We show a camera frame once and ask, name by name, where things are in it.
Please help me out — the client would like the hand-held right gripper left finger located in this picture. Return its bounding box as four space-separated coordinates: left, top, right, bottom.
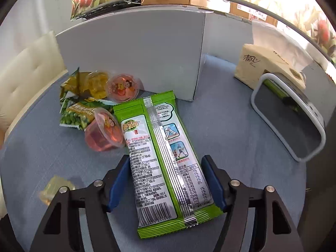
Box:
29 154 132 252

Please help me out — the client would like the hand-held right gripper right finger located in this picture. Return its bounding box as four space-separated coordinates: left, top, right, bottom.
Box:
201 154 305 252

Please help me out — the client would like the large green snack packet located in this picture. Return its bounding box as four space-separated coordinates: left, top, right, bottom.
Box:
113 91 225 239

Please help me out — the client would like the red jelly cup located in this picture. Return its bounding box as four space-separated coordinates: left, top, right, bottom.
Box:
105 74 145 103
84 107 126 153

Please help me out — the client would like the yellow jelly cup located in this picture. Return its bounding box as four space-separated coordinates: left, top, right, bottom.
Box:
39 175 79 206
87 71 109 99

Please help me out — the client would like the green pea snack packet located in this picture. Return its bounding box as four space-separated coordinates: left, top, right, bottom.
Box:
60 98 116 131
60 68 91 100

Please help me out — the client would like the white plastic basket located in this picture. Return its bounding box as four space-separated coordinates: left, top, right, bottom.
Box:
251 72 327 162

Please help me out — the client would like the beige tissue pack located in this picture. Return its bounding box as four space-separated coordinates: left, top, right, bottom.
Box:
234 20 314 91

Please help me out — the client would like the white folded board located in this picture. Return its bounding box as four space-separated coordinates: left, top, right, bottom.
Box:
55 12 206 102

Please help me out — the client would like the cream cushioned chair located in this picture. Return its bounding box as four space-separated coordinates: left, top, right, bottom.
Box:
0 30 69 142

